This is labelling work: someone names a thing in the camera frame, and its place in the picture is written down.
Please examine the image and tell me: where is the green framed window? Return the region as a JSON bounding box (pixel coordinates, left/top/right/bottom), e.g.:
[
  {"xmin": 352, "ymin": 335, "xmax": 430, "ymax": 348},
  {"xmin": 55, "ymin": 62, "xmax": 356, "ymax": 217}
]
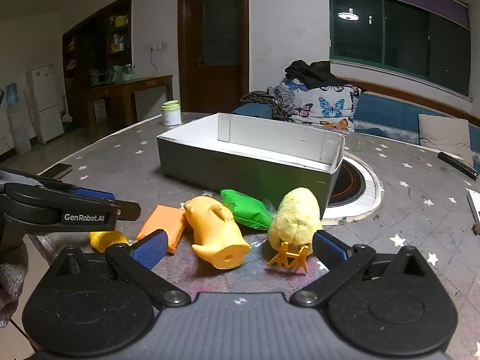
[{"xmin": 328, "ymin": 0, "xmax": 472, "ymax": 99}]

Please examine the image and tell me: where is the dark wooden shelf cabinet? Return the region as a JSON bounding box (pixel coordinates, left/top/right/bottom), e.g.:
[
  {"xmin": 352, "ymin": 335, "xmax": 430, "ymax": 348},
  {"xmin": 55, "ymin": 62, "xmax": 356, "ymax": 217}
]
[{"xmin": 62, "ymin": 0, "xmax": 134, "ymax": 128}]

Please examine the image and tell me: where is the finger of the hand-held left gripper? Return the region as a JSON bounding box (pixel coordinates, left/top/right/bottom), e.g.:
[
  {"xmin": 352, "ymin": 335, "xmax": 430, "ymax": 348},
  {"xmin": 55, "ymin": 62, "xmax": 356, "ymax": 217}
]
[
  {"xmin": 5, "ymin": 183, "xmax": 141, "ymax": 221},
  {"xmin": 0, "ymin": 169, "xmax": 117, "ymax": 200}
]

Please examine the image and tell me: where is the black remote control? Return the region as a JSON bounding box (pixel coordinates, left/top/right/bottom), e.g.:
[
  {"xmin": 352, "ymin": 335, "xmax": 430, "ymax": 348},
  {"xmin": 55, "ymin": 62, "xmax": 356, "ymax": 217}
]
[{"xmin": 438, "ymin": 152, "xmax": 479, "ymax": 180}]

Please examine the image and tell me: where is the grey star print tablecloth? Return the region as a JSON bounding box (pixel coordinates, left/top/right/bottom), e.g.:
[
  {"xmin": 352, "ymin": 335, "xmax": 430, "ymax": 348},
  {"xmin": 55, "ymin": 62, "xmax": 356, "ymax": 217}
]
[{"xmin": 28, "ymin": 114, "xmax": 480, "ymax": 308}]

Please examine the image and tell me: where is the white paper sheet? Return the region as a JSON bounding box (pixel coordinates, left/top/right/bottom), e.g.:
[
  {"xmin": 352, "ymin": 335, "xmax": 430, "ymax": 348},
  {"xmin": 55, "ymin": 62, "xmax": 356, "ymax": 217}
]
[{"xmin": 466, "ymin": 189, "xmax": 480, "ymax": 234}]

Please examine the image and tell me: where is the white jar with green lid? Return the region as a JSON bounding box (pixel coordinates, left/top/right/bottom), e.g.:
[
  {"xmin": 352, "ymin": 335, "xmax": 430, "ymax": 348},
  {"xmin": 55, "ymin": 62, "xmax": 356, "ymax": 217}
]
[{"xmin": 161, "ymin": 100, "xmax": 182, "ymax": 127}]

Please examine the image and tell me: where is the round black induction cooker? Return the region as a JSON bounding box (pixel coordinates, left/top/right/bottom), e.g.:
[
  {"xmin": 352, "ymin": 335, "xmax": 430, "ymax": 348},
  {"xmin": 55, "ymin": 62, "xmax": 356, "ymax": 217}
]
[{"xmin": 322, "ymin": 155, "xmax": 384, "ymax": 220}]

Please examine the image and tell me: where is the blue sofa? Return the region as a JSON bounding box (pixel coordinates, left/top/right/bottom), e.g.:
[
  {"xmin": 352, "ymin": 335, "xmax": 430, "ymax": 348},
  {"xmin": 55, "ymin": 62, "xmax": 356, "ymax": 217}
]
[{"xmin": 232, "ymin": 90, "xmax": 480, "ymax": 159}]

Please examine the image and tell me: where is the water dispenser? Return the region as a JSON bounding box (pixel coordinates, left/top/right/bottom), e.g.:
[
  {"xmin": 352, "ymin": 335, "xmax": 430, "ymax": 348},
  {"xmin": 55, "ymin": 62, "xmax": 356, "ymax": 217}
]
[{"xmin": 3, "ymin": 82, "xmax": 33, "ymax": 155}]

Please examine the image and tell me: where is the pale green bag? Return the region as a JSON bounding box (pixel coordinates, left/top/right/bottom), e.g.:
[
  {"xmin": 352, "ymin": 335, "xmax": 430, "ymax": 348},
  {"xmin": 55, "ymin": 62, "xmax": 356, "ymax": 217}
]
[{"xmin": 108, "ymin": 65, "xmax": 136, "ymax": 83}]

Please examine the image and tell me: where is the black clothes pile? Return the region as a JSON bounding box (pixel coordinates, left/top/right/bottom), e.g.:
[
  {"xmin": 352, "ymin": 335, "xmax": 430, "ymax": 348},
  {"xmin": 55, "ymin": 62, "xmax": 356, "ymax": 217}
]
[{"xmin": 285, "ymin": 60, "xmax": 348, "ymax": 90}]

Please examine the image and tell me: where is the brown wooden door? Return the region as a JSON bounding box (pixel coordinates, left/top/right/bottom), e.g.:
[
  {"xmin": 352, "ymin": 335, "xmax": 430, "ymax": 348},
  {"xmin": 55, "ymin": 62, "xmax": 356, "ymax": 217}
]
[{"xmin": 177, "ymin": 0, "xmax": 250, "ymax": 114}]

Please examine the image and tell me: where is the green plastic packet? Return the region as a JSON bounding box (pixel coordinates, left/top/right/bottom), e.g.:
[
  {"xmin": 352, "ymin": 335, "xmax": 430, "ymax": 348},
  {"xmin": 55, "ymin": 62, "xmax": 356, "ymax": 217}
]
[{"xmin": 219, "ymin": 189, "xmax": 277, "ymax": 232}]

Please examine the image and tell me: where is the grey cushion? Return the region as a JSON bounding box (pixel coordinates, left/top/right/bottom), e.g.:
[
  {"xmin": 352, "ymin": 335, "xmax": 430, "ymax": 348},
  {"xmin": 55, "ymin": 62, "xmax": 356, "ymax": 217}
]
[{"xmin": 418, "ymin": 113, "xmax": 475, "ymax": 168}]

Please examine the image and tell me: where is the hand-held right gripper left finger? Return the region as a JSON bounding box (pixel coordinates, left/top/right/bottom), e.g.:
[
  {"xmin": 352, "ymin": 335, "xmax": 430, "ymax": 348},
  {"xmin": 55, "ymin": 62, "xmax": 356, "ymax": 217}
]
[{"xmin": 49, "ymin": 230, "xmax": 192, "ymax": 310}]

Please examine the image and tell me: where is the butterfly print pillow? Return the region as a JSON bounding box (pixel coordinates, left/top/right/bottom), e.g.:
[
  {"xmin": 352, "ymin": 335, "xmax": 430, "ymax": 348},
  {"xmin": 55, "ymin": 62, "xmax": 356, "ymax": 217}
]
[{"xmin": 281, "ymin": 79, "xmax": 363, "ymax": 133}]

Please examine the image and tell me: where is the grey cardboard box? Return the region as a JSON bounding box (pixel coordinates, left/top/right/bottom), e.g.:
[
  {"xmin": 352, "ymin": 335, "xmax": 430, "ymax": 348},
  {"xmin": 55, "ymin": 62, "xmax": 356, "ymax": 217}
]
[{"xmin": 157, "ymin": 112, "xmax": 346, "ymax": 209}]

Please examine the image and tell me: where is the orange plastic duck toy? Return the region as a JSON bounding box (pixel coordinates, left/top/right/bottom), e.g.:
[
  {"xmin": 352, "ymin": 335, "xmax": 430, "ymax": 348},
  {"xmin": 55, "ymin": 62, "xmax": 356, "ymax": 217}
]
[{"xmin": 182, "ymin": 196, "xmax": 251, "ymax": 270}]

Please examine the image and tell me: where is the plaid clothes pile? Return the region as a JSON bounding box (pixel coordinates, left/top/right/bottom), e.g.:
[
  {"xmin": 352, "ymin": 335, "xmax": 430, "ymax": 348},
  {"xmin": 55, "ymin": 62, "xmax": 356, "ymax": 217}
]
[{"xmin": 240, "ymin": 85, "xmax": 298, "ymax": 121}]

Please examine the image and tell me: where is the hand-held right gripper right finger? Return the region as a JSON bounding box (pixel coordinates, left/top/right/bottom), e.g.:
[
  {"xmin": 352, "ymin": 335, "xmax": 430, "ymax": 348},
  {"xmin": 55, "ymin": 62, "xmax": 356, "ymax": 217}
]
[{"xmin": 290, "ymin": 230, "xmax": 437, "ymax": 308}]

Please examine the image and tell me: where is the small yellow toy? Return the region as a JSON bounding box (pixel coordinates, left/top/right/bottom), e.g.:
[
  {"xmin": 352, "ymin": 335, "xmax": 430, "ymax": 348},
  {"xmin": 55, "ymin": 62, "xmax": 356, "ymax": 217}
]
[{"xmin": 88, "ymin": 230, "xmax": 130, "ymax": 253}]

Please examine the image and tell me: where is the brown wooden desk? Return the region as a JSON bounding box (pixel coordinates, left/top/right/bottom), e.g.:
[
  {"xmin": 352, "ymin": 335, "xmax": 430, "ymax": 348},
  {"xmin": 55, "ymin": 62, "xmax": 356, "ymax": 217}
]
[{"xmin": 85, "ymin": 75, "xmax": 174, "ymax": 129}]

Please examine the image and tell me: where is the white fridge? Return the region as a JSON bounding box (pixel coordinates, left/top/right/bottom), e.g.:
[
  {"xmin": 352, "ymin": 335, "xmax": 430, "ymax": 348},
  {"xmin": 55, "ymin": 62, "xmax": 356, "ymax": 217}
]
[{"xmin": 31, "ymin": 64, "xmax": 65, "ymax": 144}]

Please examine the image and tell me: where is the orange packet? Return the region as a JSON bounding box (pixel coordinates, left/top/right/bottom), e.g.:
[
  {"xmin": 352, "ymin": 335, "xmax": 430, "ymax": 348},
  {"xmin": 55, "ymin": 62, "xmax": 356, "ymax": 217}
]
[{"xmin": 136, "ymin": 205, "xmax": 187, "ymax": 254}]

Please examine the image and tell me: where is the person's left forearm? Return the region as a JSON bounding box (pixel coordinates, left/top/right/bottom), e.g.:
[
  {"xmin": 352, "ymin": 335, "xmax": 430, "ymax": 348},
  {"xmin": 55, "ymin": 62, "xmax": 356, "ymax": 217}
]
[{"xmin": 0, "ymin": 238, "xmax": 30, "ymax": 329}]

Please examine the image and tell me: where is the black phone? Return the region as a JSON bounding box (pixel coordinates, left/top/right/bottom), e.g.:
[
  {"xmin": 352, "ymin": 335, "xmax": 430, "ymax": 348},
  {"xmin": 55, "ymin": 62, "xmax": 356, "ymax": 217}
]
[{"xmin": 39, "ymin": 163, "xmax": 73, "ymax": 180}]

